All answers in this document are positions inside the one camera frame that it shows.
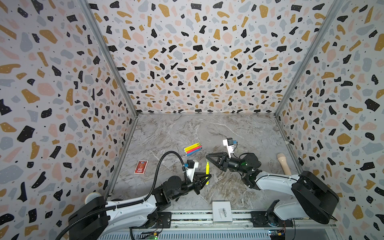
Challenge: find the yellow highlighter pen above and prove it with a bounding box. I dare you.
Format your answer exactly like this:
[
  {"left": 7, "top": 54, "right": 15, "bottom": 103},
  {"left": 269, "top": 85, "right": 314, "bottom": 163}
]
[
  {"left": 184, "top": 143, "right": 200, "bottom": 152},
  {"left": 206, "top": 162, "right": 210, "bottom": 185}
]

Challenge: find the red card packet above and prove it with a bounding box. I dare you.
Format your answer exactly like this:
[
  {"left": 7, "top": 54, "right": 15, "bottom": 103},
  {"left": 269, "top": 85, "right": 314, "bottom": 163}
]
[{"left": 134, "top": 160, "right": 148, "bottom": 175}]

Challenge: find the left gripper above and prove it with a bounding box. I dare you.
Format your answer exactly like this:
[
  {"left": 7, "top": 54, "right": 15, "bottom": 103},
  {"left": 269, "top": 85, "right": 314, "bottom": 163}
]
[{"left": 170, "top": 171, "right": 210, "bottom": 201}]

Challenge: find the blue highlighter pen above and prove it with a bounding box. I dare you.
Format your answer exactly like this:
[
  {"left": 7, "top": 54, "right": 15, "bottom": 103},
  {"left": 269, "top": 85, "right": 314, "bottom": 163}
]
[{"left": 186, "top": 146, "right": 202, "bottom": 157}]

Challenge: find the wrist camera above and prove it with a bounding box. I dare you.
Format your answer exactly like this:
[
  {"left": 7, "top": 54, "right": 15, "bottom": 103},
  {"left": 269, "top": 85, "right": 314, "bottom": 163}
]
[
  {"left": 185, "top": 160, "right": 199, "bottom": 182},
  {"left": 223, "top": 138, "right": 237, "bottom": 158}
]

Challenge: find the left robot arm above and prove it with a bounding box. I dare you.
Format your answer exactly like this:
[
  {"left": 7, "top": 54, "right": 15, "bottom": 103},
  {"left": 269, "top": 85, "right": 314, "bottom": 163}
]
[{"left": 56, "top": 173, "right": 212, "bottom": 240}]

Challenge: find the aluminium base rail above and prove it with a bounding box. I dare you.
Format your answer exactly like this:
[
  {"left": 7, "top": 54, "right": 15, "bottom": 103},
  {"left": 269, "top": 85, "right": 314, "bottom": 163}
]
[{"left": 100, "top": 209, "right": 342, "bottom": 240}]

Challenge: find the wooden rolling pin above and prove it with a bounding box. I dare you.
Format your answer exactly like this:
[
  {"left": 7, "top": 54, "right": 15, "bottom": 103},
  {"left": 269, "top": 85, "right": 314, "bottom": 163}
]
[{"left": 277, "top": 153, "right": 292, "bottom": 176}]

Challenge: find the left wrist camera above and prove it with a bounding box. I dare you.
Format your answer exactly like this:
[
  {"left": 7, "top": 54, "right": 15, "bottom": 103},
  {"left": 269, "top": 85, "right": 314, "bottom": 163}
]
[{"left": 185, "top": 160, "right": 199, "bottom": 182}]

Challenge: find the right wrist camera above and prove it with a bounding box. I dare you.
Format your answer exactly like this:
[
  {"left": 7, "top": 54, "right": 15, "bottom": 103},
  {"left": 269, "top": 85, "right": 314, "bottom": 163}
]
[{"left": 223, "top": 138, "right": 237, "bottom": 158}]

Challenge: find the black corrugated cable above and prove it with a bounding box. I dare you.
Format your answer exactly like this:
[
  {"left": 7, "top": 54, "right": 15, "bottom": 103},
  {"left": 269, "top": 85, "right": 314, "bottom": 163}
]
[{"left": 143, "top": 150, "right": 188, "bottom": 202}]

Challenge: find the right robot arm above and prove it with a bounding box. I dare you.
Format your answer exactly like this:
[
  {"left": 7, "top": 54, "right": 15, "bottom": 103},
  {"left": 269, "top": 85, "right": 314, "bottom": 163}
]
[{"left": 206, "top": 152, "right": 340, "bottom": 227}]

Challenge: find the white box on rail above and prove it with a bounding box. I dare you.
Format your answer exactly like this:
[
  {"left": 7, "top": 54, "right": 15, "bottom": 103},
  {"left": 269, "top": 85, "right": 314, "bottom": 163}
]
[{"left": 212, "top": 201, "right": 233, "bottom": 223}]

